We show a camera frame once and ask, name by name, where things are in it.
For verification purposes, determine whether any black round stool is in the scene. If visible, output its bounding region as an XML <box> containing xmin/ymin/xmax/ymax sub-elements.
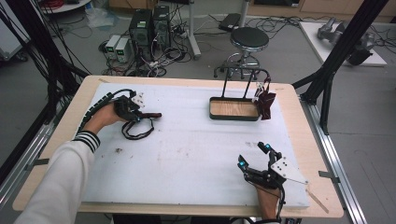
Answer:
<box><xmin>213</xmin><ymin>26</ymin><xmax>272</xmax><ymax>83</ymax></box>

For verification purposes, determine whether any white power supply box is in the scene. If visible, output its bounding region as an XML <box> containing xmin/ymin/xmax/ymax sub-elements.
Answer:
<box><xmin>114</xmin><ymin>37</ymin><xmax>132</xmax><ymax>63</ymax></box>
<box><xmin>105</xmin><ymin>34</ymin><xmax>121</xmax><ymax>60</ymax></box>

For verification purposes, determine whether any black frame with cable bundle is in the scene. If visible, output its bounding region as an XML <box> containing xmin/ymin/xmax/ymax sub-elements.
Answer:
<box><xmin>0</xmin><ymin>0</ymin><xmax>92</xmax><ymax>125</ymax></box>

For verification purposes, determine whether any large black computer tower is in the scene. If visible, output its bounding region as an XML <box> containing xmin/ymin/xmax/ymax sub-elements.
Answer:
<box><xmin>128</xmin><ymin>8</ymin><xmax>154</xmax><ymax>61</ymax></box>

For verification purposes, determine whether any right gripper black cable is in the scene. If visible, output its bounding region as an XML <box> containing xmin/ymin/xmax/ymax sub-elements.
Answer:
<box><xmin>228</xmin><ymin>186</ymin><xmax>287</xmax><ymax>224</ymax></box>

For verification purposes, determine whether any black rack with wooden tray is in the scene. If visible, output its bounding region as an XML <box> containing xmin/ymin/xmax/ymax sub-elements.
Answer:
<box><xmin>208</xmin><ymin>64</ymin><xmax>271</xmax><ymax>122</ymax></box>

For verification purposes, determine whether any clear plastic bag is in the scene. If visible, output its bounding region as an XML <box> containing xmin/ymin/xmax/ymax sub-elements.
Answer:
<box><xmin>85</xmin><ymin>7</ymin><xmax>120</xmax><ymax>30</ymax></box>

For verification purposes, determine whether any aluminium side rail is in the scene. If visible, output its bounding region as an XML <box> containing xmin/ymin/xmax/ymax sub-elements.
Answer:
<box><xmin>299</xmin><ymin>92</ymin><xmax>369</xmax><ymax>224</ymax></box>
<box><xmin>0</xmin><ymin>102</ymin><xmax>73</xmax><ymax>209</ymax></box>

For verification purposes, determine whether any tangle of floor cables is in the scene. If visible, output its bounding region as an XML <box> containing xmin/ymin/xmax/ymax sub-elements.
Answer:
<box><xmin>98</xmin><ymin>18</ymin><xmax>200</xmax><ymax>78</ymax></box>

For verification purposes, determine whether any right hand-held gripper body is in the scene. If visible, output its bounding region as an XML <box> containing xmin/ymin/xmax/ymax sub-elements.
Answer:
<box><xmin>243</xmin><ymin>156</ymin><xmax>309</xmax><ymax>190</ymax></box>

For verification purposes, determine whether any white floor board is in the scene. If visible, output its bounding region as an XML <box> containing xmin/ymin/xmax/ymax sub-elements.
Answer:
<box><xmin>298</xmin><ymin>21</ymin><xmax>388</xmax><ymax>68</ymax></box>

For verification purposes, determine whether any striped dark red bow tie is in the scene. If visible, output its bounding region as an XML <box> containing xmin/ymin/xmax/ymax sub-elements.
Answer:
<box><xmin>253</xmin><ymin>77</ymin><xmax>277</xmax><ymax>121</ymax></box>

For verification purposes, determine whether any plain dark red bow tie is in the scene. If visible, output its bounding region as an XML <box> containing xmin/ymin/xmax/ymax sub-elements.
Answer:
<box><xmin>120</xmin><ymin>112</ymin><xmax>163</xmax><ymax>141</ymax></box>

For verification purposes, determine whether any white table leg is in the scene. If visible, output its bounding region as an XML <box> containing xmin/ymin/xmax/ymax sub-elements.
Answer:
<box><xmin>187</xmin><ymin>0</ymin><xmax>202</xmax><ymax>61</ymax></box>

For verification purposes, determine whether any black slanted frame post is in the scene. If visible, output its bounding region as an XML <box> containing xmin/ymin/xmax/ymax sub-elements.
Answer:
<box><xmin>291</xmin><ymin>0</ymin><xmax>390</xmax><ymax>135</ymax></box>

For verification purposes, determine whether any white foam mat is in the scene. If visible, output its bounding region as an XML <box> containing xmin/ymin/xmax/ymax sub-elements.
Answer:
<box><xmin>81</xmin><ymin>82</ymin><xmax>311</xmax><ymax>209</ymax></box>

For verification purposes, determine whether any person's left hand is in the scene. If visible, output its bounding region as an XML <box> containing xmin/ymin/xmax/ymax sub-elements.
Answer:
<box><xmin>82</xmin><ymin>102</ymin><xmax>126</xmax><ymax>135</ymax></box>

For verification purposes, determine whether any slim black computer tower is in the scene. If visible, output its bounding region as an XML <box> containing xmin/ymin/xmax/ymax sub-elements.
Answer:
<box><xmin>152</xmin><ymin>5</ymin><xmax>172</xmax><ymax>50</ymax></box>

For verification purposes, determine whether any black flat box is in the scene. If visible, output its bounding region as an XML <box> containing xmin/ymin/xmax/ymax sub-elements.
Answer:
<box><xmin>218</xmin><ymin>12</ymin><xmax>243</xmax><ymax>33</ymax></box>

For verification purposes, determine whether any thin wooden stick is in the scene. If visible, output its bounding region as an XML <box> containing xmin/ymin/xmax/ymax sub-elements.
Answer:
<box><xmin>305</xmin><ymin>188</ymin><xmax>330</xmax><ymax>215</ymax></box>

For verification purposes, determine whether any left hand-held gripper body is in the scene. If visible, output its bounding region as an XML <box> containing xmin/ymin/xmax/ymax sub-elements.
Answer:
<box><xmin>113</xmin><ymin>91</ymin><xmax>147</xmax><ymax>122</ymax></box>

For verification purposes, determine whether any person's right hand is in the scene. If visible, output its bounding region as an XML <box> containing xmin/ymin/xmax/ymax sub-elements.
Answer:
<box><xmin>254</xmin><ymin>185</ymin><xmax>281</xmax><ymax>221</ymax></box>

